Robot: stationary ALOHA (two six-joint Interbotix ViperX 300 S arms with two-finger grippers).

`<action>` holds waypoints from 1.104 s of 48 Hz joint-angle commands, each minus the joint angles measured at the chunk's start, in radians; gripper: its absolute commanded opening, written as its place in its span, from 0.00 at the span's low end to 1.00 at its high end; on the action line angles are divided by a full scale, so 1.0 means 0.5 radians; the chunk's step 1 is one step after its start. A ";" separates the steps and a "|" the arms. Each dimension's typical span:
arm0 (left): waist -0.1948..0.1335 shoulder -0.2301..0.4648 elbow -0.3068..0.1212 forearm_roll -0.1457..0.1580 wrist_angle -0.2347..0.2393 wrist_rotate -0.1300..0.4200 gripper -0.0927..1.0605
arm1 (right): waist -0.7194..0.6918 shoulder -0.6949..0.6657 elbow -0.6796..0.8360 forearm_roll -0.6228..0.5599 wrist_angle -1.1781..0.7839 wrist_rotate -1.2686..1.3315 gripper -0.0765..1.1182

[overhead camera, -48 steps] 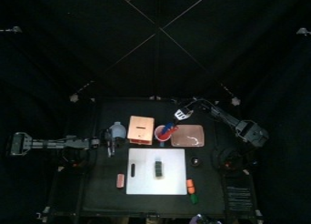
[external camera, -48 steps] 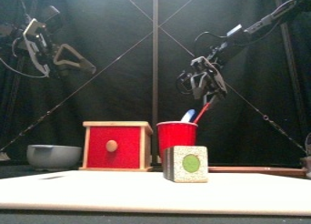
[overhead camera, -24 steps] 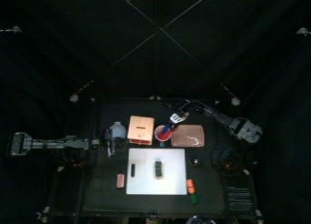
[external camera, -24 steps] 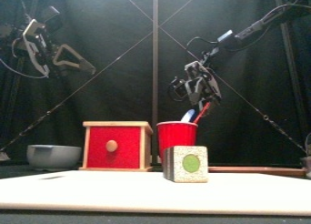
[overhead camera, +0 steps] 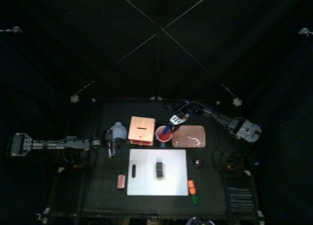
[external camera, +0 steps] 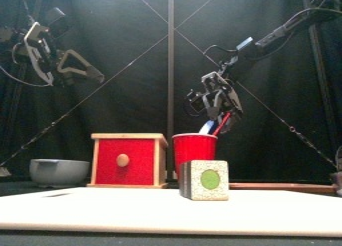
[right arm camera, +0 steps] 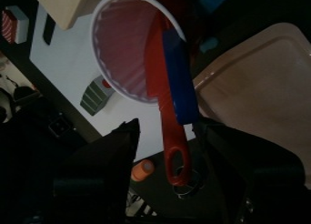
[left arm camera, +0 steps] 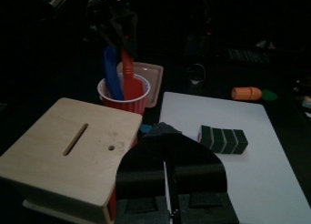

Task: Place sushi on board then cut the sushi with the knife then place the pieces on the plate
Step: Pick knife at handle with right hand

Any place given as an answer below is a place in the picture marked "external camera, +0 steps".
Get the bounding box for toy sushi roll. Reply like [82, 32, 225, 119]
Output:
[177, 159, 231, 202]

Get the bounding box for white cutting board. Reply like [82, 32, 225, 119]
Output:
[0, 185, 342, 239]

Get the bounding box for blue toy utensil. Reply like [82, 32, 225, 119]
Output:
[197, 119, 219, 136]

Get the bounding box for red plastic cup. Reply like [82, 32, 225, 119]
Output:
[170, 132, 219, 182]

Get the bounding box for wooden box with red drawer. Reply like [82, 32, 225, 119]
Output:
[86, 132, 169, 190]

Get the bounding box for brown wooden bar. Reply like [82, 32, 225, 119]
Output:
[228, 182, 336, 195]

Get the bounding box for grey bowl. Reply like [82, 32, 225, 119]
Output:
[27, 158, 92, 188]

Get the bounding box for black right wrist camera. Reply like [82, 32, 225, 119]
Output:
[184, 89, 208, 118]

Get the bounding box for thin diagonal brace wire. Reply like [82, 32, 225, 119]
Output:
[128, 0, 342, 169]
[0, 0, 225, 166]

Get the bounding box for vertical metal frame pole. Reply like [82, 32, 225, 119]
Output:
[165, 0, 176, 182]

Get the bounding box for dark frame post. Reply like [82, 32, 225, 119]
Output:
[299, 0, 342, 158]

